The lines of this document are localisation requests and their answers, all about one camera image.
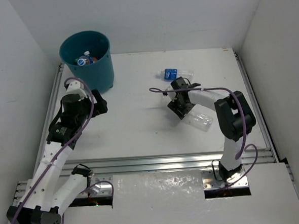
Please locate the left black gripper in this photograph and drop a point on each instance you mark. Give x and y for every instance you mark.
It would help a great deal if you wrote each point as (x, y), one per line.
(95, 103)

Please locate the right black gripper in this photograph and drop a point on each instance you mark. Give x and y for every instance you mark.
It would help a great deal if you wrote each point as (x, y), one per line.
(173, 106)

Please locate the clear crushed bottle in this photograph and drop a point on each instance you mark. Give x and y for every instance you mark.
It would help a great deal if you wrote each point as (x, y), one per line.
(168, 93)

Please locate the blue label bottle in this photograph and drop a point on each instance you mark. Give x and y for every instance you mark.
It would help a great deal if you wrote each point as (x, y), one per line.
(171, 74)
(84, 60)

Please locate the orange bottle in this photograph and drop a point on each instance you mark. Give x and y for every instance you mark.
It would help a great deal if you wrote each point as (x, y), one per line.
(87, 54)

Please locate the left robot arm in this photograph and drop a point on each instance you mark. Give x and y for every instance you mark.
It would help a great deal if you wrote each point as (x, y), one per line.
(41, 203)

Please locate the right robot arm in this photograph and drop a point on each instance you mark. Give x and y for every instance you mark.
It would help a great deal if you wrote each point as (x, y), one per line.
(234, 116)

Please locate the teal plastic bin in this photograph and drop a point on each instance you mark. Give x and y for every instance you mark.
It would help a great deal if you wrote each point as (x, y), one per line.
(100, 74)

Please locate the white front panel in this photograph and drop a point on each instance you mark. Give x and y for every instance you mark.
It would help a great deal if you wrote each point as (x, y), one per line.
(159, 198)

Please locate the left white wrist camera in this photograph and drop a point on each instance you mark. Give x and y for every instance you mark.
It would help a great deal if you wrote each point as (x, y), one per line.
(76, 87)

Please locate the aluminium front rail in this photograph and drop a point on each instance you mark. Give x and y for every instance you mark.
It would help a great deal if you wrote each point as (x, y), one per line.
(104, 169)

